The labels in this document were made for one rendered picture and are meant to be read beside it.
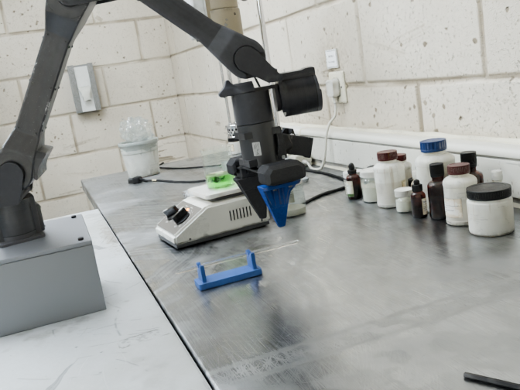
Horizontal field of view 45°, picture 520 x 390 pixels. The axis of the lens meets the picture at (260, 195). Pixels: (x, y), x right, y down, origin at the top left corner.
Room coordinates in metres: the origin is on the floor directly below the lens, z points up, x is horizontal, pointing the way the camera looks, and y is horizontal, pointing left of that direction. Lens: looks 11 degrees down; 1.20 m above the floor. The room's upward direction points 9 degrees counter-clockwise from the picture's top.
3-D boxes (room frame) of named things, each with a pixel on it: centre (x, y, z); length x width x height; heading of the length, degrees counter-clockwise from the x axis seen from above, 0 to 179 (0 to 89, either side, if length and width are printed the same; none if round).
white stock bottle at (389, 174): (1.21, -0.26, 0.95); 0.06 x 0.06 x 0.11
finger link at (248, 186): (0.99, 0.01, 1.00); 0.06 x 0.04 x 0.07; 109
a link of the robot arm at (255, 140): (0.94, -0.01, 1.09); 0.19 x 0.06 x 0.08; 19
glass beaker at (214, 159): (1.21, 0.07, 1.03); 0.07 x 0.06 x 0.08; 16
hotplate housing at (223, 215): (1.22, 0.09, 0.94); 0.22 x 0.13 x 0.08; 114
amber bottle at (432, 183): (1.06, -0.31, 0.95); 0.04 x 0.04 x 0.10
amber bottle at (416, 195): (1.09, -0.28, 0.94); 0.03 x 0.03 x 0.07
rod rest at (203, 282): (0.90, 0.07, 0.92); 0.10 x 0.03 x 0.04; 109
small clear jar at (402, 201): (1.14, -0.27, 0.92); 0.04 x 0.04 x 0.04
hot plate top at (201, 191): (1.23, 0.07, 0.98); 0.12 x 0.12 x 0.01; 24
